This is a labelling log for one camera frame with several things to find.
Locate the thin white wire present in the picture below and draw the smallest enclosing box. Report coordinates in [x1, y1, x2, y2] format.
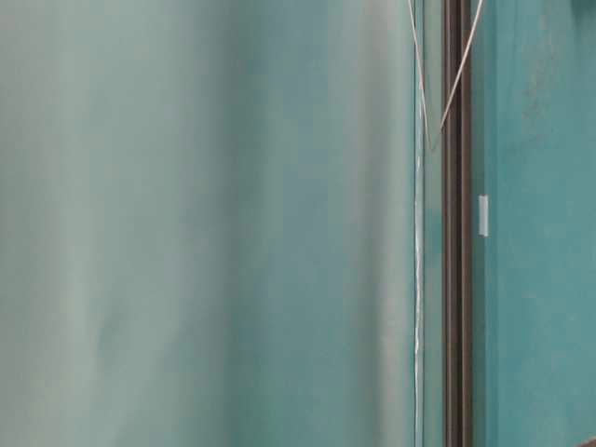
[405, 0, 483, 151]

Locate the white tape piece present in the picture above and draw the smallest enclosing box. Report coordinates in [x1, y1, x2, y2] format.
[478, 195, 489, 237]

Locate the black lower aluminium rail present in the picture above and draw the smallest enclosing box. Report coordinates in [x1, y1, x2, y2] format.
[440, 1, 473, 446]

